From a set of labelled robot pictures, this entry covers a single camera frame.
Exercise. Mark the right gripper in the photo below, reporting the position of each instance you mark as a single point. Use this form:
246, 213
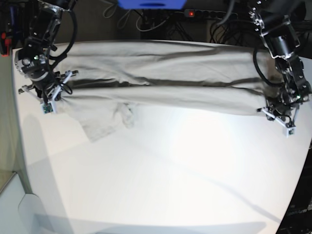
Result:
51, 93

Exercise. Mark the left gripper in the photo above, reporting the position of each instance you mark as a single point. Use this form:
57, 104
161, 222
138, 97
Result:
283, 113

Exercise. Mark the beige t-shirt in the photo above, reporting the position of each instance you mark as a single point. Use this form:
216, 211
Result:
116, 76

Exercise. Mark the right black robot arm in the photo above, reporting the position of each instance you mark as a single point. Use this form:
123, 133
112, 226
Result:
34, 60

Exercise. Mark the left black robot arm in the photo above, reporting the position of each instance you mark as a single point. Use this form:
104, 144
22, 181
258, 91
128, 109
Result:
272, 19

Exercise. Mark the red and blue clamp tool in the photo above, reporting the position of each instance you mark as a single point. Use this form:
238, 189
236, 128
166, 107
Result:
7, 23

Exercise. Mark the blue plastic bin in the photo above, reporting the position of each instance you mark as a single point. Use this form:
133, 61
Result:
151, 4

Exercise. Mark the black power strip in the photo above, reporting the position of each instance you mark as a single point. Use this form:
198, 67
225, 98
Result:
204, 14

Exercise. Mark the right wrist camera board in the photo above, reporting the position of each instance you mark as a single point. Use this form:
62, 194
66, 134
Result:
47, 108

